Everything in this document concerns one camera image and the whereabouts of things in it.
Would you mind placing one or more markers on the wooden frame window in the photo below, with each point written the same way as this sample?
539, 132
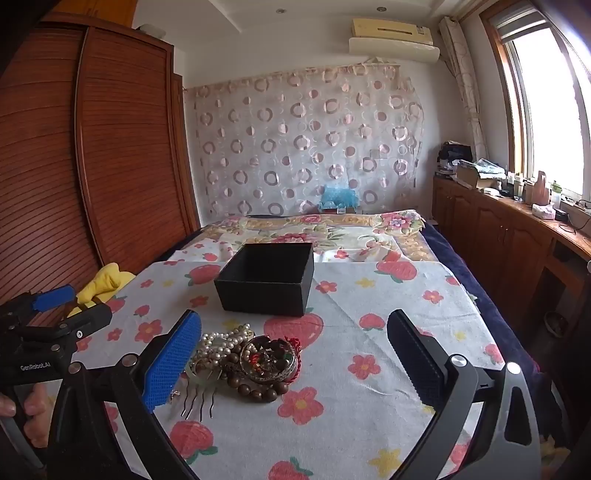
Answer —
549, 92

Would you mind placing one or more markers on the pale hair comb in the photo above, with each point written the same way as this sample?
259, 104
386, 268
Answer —
203, 378

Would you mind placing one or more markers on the dark blue bedsheet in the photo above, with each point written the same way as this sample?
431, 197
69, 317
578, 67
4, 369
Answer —
489, 314

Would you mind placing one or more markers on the yellow plush toy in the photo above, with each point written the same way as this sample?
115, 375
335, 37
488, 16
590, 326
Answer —
104, 281

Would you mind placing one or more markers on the strawberry print cloth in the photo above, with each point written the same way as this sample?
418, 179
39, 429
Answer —
351, 392

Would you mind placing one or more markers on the floral blanket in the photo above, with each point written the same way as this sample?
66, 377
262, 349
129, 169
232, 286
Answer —
360, 235

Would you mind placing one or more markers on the dark metal bangle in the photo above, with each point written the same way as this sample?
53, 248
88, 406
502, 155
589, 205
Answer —
284, 369

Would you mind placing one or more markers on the wooden cabinet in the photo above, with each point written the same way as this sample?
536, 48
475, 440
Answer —
498, 240

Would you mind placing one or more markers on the small brown bowl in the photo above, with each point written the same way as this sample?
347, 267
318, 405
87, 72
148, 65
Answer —
554, 321

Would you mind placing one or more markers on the open cardboard box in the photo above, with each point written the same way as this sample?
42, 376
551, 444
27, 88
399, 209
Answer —
471, 175

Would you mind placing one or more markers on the white tissue pack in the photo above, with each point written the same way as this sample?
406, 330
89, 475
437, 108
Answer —
542, 210

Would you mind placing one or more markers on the white air conditioner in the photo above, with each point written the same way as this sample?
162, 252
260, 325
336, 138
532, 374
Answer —
392, 41

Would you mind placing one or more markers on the brown wooden wardrobe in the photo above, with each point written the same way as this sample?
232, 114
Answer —
115, 161

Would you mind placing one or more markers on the circle pattern wall curtain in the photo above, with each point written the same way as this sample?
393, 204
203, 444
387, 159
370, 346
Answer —
300, 138

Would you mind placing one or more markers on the person's left hand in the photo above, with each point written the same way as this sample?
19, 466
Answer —
36, 415

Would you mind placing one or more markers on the patterned window curtain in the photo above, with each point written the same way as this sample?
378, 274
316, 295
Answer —
464, 92

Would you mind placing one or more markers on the black cardboard box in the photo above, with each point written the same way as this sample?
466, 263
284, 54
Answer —
265, 281

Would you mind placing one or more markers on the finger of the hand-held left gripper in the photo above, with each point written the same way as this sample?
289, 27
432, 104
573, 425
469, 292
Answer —
92, 316
53, 295

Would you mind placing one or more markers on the blue plastic bag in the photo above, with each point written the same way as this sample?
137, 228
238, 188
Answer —
338, 196

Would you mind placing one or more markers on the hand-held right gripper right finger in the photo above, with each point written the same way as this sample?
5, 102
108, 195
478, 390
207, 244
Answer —
411, 355

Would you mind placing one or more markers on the pile of dark clothes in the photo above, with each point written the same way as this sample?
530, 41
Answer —
455, 154

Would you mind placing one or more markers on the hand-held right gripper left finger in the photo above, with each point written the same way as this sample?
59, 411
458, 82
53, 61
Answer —
171, 360

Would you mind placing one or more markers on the pink bottle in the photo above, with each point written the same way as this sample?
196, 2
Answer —
542, 187

